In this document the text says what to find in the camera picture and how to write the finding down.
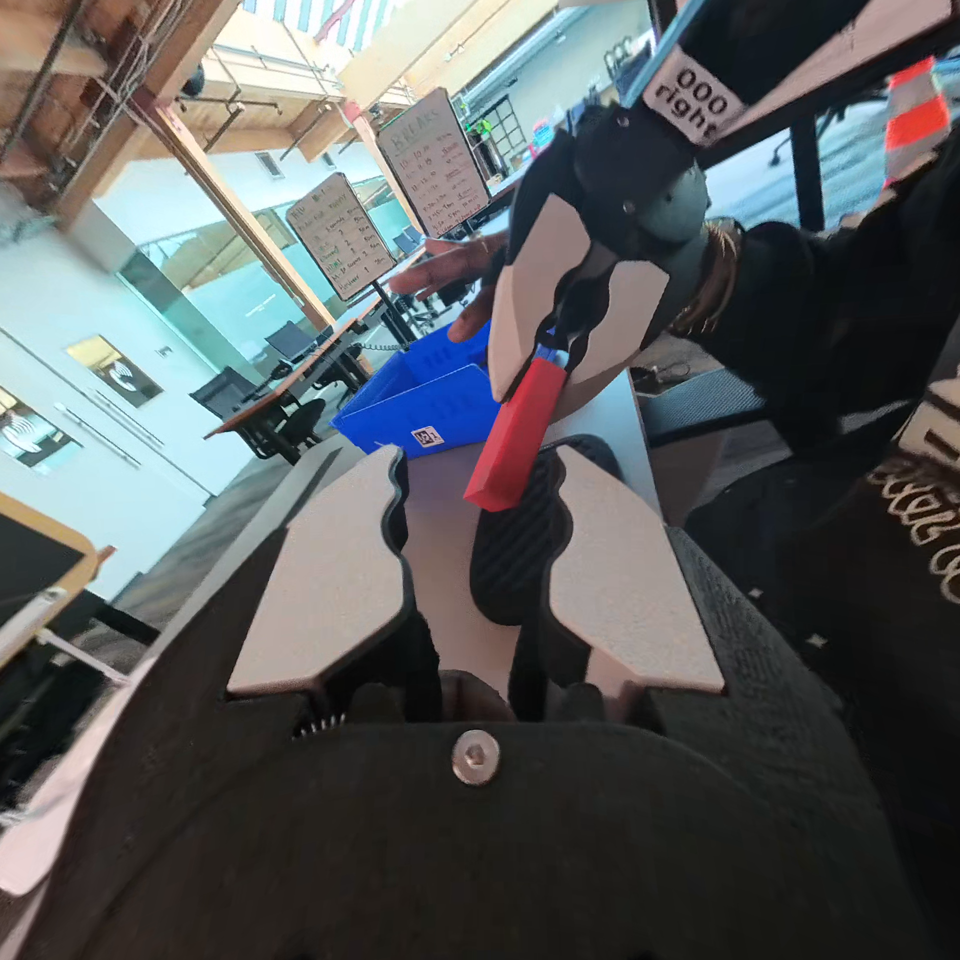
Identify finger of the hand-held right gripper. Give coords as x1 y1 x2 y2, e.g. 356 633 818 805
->
564 258 673 423
489 191 618 405

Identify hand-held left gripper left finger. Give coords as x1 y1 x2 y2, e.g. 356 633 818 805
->
225 446 418 700

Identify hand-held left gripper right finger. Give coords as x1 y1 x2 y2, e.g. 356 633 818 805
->
543 446 727 721

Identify red plastic piece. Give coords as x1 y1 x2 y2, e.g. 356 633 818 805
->
462 347 573 516

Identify blue plastic bin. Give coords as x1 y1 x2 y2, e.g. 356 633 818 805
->
332 321 505 460

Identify person's right forearm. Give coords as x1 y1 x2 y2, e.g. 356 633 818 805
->
702 143 960 454

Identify person's right hand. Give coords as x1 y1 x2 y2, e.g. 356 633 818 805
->
386 233 511 345

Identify dark mesh chair seat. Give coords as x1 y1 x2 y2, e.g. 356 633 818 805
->
642 366 784 448

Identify black dimpled pad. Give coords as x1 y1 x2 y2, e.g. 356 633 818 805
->
467 434 625 630

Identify written whiteboard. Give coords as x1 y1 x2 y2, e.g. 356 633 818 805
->
284 171 400 306
374 86 495 240

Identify black chair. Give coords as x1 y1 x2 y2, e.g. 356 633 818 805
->
189 365 327 465

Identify long wooden office desk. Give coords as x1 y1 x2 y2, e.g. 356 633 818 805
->
206 293 414 444

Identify orange traffic cone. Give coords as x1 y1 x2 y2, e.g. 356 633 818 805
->
881 56 955 190

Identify wooden support post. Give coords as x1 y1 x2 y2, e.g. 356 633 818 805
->
126 87 349 355

